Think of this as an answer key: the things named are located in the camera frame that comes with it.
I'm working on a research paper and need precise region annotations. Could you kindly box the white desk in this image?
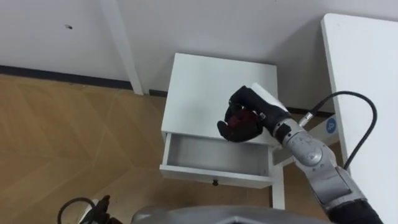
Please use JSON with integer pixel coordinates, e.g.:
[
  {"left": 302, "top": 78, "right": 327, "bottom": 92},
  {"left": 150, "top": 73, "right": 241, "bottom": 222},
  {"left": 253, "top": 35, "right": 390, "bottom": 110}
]
[{"left": 271, "top": 12, "right": 398, "bottom": 224}]

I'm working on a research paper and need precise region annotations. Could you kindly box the white nightstand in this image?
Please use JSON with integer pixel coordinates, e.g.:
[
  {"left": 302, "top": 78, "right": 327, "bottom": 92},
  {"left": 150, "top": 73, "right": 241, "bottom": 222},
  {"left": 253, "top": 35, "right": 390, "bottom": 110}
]
[{"left": 160, "top": 52, "right": 279, "bottom": 147}]

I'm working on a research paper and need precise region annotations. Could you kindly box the robot body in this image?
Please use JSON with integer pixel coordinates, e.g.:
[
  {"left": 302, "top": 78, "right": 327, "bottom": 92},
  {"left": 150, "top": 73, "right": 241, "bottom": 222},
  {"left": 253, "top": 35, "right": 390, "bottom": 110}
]
[{"left": 130, "top": 205, "right": 333, "bottom": 224}]

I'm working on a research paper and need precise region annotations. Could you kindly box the dark red soft toy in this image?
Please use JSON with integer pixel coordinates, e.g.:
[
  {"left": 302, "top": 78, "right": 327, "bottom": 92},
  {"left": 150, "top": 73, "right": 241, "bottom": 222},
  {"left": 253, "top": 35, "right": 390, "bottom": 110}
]
[{"left": 224, "top": 109, "right": 259, "bottom": 129}]

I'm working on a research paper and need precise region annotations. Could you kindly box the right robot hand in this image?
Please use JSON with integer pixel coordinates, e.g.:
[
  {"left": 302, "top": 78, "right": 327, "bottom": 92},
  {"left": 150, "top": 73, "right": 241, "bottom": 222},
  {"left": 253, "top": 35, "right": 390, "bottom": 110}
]
[{"left": 216, "top": 82, "right": 292, "bottom": 143}]

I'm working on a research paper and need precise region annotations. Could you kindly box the open white nightstand drawer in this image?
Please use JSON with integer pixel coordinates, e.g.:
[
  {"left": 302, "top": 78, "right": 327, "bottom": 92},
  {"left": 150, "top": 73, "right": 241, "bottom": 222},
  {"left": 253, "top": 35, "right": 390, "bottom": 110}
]
[{"left": 159, "top": 132, "right": 277, "bottom": 190}]

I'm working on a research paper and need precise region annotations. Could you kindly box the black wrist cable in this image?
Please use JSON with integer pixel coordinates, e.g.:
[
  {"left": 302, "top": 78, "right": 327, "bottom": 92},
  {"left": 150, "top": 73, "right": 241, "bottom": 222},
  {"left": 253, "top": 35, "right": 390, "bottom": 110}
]
[
  {"left": 298, "top": 90, "right": 378, "bottom": 171},
  {"left": 57, "top": 197, "right": 98, "bottom": 224}
]

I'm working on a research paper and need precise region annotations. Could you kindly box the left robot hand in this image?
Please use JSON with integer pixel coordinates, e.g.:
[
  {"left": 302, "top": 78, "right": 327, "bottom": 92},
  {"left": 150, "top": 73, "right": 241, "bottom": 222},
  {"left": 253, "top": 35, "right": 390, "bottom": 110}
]
[{"left": 78, "top": 195, "right": 123, "bottom": 224}]

